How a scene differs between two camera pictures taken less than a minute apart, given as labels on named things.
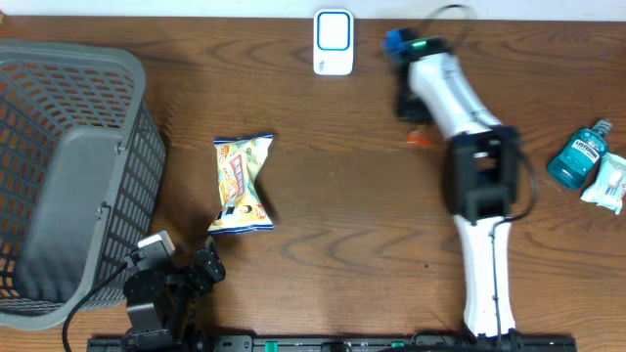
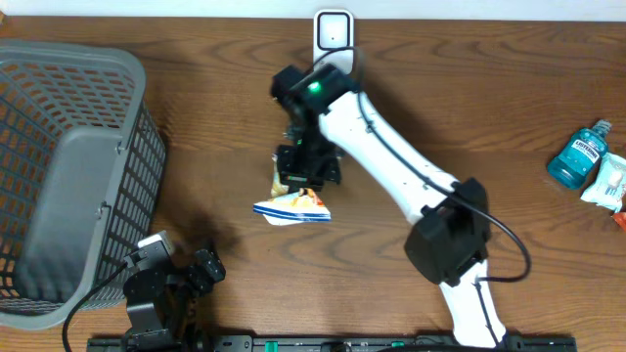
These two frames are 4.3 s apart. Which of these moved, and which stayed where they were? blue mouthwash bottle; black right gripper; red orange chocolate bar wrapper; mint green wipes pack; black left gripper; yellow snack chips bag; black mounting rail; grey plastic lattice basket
Moved: yellow snack chips bag; black right gripper; red orange chocolate bar wrapper
Stayed: black left gripper; grey plastic lattice basket; blue mouthwash bottle; black mounting rail; mint green wipes pack
